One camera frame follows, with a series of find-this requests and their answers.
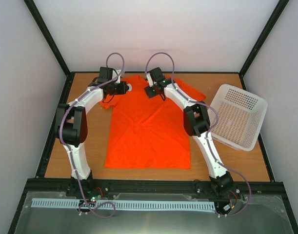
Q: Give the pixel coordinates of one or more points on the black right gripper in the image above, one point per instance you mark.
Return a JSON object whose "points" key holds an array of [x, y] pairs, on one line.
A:
{"points": [[149, 93]]}

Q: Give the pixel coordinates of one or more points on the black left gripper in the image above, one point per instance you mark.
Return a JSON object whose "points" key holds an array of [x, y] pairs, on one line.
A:
{"points": [[123, 90]]}

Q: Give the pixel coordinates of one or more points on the white round brooch back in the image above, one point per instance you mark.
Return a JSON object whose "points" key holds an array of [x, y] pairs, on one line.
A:
{"points": [[130, 87]]}

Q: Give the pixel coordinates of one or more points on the orange t-shirt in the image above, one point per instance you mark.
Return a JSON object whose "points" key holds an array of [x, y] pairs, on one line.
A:
{"points": [[145, 132]]}

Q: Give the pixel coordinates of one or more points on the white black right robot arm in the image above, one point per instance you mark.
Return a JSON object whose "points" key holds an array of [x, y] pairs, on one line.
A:
{"points": [[196, 123]]}

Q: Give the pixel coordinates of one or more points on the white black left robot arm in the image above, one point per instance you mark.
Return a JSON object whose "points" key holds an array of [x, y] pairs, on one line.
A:
{"points": [[71, 119]]}

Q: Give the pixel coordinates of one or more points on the white perforated plastic basket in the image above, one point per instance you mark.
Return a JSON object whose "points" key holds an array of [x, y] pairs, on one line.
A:
{"points": [[240, 117]]}

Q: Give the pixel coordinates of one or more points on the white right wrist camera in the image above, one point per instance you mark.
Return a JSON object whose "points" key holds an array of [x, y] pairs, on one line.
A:
{"points": [[149, 79]]}

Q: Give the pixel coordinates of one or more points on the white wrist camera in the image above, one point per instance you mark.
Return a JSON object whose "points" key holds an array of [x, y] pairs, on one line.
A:
{"points": [[116, 75], [149, 79]]}

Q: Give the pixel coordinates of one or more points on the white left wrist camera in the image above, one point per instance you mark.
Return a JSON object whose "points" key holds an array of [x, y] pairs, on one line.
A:
{"points": [[116, 75]]}

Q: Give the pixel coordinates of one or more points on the black enclosure frame post left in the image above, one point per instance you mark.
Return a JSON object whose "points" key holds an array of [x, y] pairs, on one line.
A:
{"points": [[30, 4]]}

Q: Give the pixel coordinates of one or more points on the black enclosure frame post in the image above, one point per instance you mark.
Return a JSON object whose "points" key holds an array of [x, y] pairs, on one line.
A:
{"points": [[30, 4], [275, 15]]}

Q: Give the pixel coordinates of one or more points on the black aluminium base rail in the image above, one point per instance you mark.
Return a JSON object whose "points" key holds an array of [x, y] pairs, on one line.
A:
{"points": [[109, 188]]}

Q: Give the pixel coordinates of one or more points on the light blue slotted cable duct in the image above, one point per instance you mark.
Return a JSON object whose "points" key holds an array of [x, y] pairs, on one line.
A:
{"points": [[128, 205]]}

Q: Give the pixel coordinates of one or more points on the black enclosure frame post right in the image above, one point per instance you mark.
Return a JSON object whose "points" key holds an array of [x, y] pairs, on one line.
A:
{"points": [[275, 15]]}

